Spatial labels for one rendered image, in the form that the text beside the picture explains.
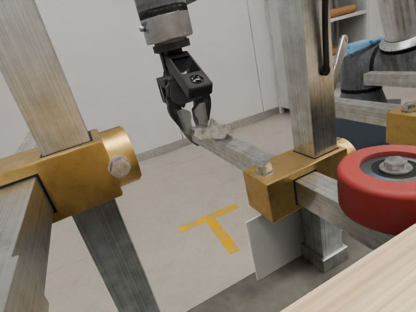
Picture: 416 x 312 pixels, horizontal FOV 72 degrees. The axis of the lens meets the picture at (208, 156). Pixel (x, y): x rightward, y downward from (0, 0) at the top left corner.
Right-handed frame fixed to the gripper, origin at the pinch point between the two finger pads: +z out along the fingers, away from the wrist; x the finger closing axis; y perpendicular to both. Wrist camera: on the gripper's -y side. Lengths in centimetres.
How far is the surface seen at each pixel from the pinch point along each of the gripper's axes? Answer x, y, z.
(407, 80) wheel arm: -48.6, -11.4, -0.3
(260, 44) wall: -168, 220, 8
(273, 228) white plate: 2.0, -27.5, 4.9
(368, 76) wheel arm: -48.5, -1.5, -0.7
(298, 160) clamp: -1.0, -30.1, -5.2
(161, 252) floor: 11, 77, 84
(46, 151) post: 22.0, -31.1, -15.6
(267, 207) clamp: 4.7, -31.3, -2.1
